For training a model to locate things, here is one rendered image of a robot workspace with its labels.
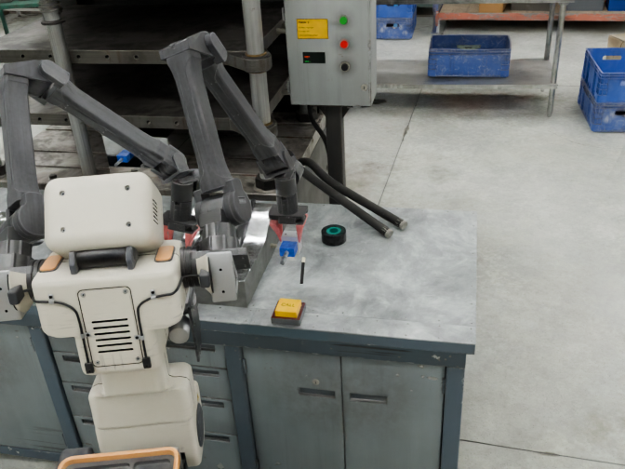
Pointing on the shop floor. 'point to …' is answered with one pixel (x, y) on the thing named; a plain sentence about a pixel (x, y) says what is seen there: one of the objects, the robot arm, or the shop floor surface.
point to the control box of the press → (331, 65)
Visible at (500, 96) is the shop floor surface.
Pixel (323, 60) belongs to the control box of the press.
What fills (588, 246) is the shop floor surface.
